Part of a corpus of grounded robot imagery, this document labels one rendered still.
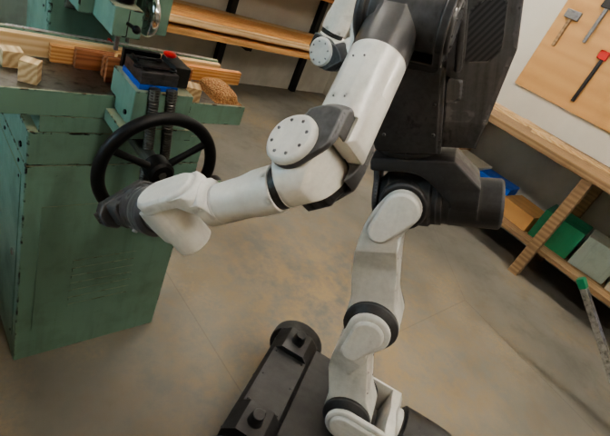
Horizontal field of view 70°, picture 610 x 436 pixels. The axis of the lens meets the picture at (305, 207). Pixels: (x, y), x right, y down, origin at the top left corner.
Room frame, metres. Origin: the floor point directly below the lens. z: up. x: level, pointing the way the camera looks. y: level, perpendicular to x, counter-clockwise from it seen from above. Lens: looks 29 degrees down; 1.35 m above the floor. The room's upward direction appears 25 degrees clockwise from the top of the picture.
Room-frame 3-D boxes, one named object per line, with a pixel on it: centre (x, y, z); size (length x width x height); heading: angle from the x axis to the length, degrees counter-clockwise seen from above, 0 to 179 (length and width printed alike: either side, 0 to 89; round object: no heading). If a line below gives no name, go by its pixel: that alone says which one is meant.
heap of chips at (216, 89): (1.20, 0.37, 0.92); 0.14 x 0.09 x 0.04; 52
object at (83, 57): (1.05, 0.58, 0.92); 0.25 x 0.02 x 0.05; 142
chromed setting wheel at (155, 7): (1.23, 0.63, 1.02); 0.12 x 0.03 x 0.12; 52
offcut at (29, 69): (0.80, 0.64, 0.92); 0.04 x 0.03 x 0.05; 113
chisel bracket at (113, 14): (1.06, 0.62, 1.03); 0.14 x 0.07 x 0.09; 52
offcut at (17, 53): (0.83, 0.71, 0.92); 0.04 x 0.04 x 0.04; 55
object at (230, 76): (1.14, 0.53, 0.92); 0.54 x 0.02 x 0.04; 142
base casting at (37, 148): (1.12, 0.70, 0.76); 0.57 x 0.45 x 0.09; 52
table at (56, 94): (1.00, 0.51, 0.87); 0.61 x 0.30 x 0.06; 142
